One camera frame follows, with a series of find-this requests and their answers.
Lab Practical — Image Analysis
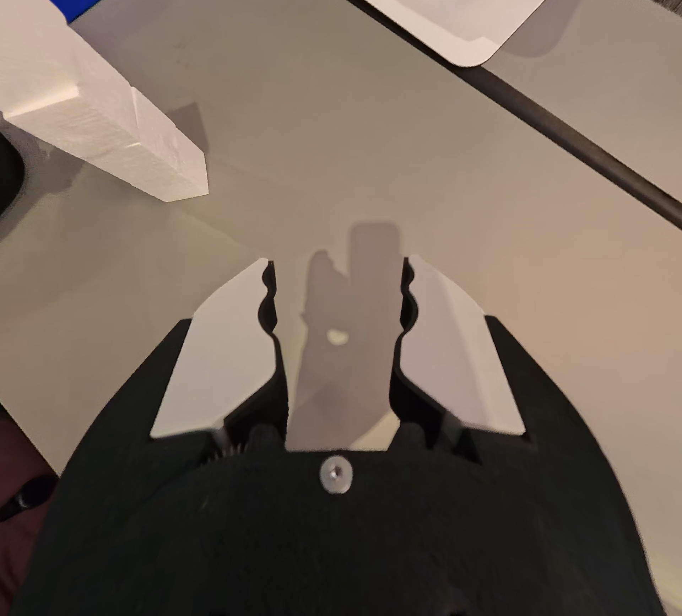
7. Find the black chair armrest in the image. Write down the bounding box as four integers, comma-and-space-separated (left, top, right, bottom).
0, 136, 26, 214

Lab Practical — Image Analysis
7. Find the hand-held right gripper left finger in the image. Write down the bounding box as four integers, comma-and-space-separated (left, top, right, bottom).
150, 257, 288, 454

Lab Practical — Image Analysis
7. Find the wooden board document stand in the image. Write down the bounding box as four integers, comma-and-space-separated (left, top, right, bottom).
325, 0, 570, 67

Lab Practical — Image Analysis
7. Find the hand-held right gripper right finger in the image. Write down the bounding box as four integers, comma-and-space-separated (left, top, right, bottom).
390, 255, 526, 454

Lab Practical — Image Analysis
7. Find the person in maroon shirt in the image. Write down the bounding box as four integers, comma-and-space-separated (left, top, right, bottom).
0, 403, 59, 616

